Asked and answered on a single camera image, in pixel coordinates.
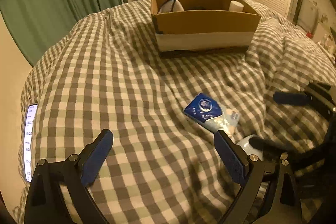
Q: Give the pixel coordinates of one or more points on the cardboard box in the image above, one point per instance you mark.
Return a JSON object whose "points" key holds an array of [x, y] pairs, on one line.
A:
{"points": [[204, 25]]}

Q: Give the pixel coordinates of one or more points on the white earbuds case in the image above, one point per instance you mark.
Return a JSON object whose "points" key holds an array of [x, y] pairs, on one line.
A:
{"points": [[249, 146]]}

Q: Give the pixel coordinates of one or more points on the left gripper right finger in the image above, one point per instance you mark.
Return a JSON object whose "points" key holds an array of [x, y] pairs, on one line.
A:
{"points": [[280, 203]]}

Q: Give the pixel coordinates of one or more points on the blue tissue pack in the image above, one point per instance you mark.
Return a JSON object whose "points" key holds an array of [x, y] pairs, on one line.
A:
{"points": [[212, 115]]}

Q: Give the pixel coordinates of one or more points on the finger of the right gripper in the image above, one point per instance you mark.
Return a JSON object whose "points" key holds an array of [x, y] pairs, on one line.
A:
{"points": [[293, 98], [271, 148]]}

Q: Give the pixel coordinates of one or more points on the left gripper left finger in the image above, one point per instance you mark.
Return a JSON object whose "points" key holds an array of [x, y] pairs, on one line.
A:
{"points": [[45, 202]]}

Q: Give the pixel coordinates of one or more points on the lit smartphone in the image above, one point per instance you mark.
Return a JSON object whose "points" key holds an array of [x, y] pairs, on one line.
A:
{"points": [[29, 121]]}

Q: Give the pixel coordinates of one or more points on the grey checkered duvet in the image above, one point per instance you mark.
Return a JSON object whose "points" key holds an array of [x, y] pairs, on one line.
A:
{"points": [[107, 73]]}

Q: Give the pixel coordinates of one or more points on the white mesh sock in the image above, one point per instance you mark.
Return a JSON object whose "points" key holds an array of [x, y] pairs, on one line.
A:
{"points": [[171, 6]]}

